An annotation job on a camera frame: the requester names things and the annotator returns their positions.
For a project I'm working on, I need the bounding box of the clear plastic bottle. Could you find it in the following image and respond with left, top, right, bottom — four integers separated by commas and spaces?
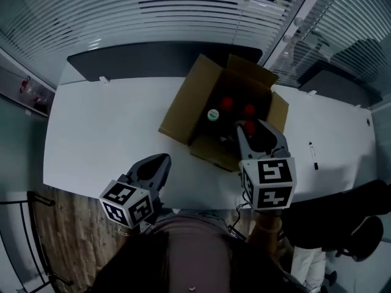
206, 107, 222, 125

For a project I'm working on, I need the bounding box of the person's left forearm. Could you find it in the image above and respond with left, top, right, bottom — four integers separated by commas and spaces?
118, 226, 144, 241

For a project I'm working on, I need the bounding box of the person's right forearm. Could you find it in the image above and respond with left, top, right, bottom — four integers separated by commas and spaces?
247, 209, 283, 256

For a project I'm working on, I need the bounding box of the long dark desk divider panel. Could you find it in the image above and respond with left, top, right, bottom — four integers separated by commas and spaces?
66, 40, 264, 82

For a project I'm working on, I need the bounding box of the whiteboard on black stand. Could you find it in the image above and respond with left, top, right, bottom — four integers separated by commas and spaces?
0, 190, 74, 293

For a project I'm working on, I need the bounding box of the large clear water jug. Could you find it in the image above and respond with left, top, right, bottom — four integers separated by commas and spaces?
18, 75, 51, 114

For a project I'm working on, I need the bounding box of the white table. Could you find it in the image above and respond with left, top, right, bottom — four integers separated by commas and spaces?
42, 76, 378, 210

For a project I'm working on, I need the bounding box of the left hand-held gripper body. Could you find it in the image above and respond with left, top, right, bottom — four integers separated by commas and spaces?
99, 175, 163, 229

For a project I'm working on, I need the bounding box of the brown cardboard box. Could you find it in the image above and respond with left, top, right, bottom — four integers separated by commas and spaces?
158, 52, 290, 173

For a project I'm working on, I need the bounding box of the short dark desk divider panel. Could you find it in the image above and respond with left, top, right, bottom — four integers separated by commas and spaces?
298, 59, 384, 108

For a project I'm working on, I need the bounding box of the black marker pen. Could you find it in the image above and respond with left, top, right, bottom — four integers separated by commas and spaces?
308, 141, 320, 170

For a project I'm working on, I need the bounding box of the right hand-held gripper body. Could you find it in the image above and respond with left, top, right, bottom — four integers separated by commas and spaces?
238, 151, 298, 211

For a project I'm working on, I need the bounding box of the black cable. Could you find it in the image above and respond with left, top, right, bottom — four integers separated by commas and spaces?
227, 190, 256, 241

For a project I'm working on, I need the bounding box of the person's torso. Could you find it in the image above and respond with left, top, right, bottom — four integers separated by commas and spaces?
94, 212, 294, 293

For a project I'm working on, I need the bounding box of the black office chair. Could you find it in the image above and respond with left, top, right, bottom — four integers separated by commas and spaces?
280, 180, 391, 262

